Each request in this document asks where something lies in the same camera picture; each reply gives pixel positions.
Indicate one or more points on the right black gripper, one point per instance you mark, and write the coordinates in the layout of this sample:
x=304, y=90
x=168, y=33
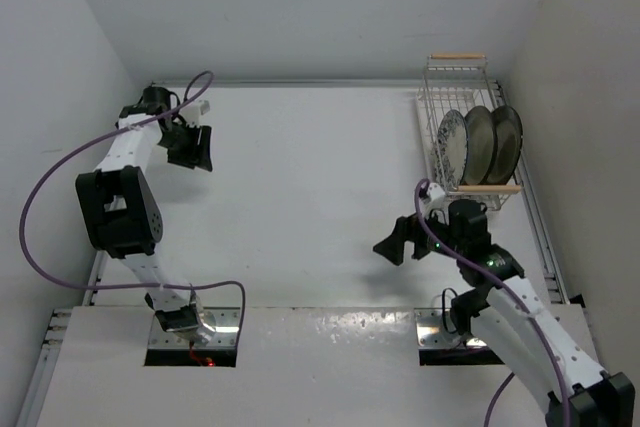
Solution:
x=407, y=229

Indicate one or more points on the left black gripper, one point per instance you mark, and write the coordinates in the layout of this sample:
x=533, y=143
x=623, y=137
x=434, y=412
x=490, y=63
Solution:
x=197, y=154

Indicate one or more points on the brown rim cream plate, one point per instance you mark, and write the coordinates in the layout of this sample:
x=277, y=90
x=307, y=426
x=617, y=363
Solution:
x=481, y=146

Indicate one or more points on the blue floral ceramic plate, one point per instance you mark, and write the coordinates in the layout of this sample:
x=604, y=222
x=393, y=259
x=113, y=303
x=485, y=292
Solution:
x=451, y=151

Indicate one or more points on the black patterned rim plate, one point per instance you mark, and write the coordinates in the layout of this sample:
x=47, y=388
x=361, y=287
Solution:
x=509, y=132

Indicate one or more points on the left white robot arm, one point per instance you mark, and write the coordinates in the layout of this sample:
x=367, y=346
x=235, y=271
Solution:
x=122, y=217

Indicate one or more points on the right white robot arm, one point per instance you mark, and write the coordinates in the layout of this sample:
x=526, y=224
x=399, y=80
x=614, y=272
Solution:
x=502, y=309

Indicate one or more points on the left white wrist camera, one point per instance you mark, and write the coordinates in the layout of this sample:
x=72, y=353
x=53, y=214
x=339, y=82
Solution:
x=192, y=114

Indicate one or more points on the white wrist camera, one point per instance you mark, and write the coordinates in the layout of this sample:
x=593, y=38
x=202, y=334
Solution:
x=431, y=198
x=192, y=114

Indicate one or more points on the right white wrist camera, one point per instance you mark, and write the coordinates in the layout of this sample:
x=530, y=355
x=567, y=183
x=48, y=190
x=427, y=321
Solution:
x=431, y=198

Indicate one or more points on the white wire dish rack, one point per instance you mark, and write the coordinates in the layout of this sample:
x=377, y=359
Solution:
x=468, y=71

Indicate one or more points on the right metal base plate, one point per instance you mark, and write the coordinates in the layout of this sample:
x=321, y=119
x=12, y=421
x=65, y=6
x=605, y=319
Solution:
x=435, y=331

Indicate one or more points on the metal base plate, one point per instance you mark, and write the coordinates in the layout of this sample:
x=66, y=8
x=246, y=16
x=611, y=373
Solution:
x=223, y=328
x=435, y=331

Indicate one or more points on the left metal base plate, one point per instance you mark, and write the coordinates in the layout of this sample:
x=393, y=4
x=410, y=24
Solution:
x=223, y=328

